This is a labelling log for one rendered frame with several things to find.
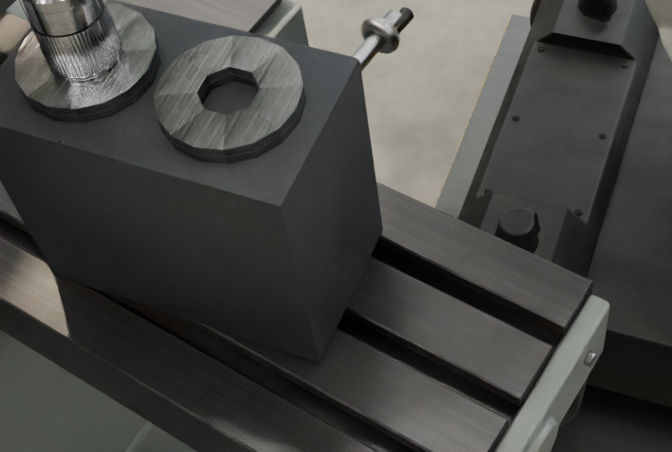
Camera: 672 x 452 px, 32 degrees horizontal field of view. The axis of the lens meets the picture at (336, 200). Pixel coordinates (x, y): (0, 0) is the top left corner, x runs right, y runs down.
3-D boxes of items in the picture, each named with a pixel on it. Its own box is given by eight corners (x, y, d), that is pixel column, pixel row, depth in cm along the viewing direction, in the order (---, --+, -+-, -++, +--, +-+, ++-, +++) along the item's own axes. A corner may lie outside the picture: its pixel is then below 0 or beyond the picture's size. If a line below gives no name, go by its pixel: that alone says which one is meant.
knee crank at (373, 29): (390, 11, 163) (387, -21, 158) (427, 25, 160) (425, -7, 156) (301, 117, 153) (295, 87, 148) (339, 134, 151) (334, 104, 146)
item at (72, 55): (38, 80, 71) (6, 12, 67) (60, 25, 74) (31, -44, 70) (111, 83, 71) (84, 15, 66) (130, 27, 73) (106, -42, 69)
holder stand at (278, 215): (129, 155, 93) (53, -31, 77) (385, 228, 87) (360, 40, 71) (52, 276, 87) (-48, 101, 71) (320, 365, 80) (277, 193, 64)
